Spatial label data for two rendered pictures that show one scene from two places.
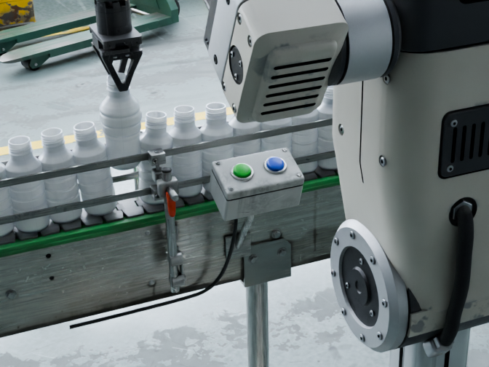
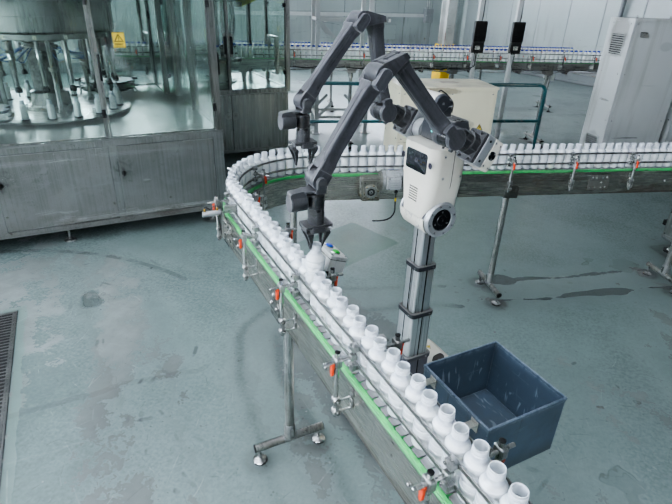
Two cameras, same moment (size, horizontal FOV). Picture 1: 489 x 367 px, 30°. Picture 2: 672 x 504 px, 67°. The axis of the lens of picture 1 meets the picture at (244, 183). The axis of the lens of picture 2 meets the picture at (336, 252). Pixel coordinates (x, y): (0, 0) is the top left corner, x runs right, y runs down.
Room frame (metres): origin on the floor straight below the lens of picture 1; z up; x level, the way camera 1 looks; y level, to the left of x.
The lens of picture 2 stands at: (1.56, 1.77, 2.02)
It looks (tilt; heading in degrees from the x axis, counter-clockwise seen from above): 27 degrees down; 264
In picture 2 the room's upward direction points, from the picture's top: 2 degrees clockwise
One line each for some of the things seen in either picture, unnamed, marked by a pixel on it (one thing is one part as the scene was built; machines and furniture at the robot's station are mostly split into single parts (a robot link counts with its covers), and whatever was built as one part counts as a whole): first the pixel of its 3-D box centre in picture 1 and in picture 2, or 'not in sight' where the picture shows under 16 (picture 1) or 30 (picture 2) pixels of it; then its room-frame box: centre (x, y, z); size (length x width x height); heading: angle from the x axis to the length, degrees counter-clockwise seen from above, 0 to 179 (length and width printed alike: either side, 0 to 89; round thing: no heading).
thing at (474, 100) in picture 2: not in sight; (434, 135); (-0.20, -3.95, 0.59); 1.10 x 0.62 x 1.18; 3
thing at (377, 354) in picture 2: not in sight; (378, 363); (1.30, 0.65, 1.08); 0.06 x 0.06 x 0.17
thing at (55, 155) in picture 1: (59, 175); (325, 302); (1.42, 0.32, 1.08); 0.06 x 0.06 x 0.17
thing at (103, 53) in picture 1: (118, 62); (317, 235); (1.45, 0.20, 1.28); 0.07 x 0.07 x 0.09; 21
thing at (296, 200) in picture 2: not in sight; (305, 193); (1.49, 0.22, 1.44); 0.12 x 0.09 x 0.12; 21
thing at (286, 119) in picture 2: not in sight; (293, 113); (1.51, -0.24, 1.60); 0.12 x 0.09 x 0.12; 22
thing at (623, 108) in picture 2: not in sight; (629, 97); (-2.87, -4.49, 0.96); 0.82 x 0.50 x 1.91; 3
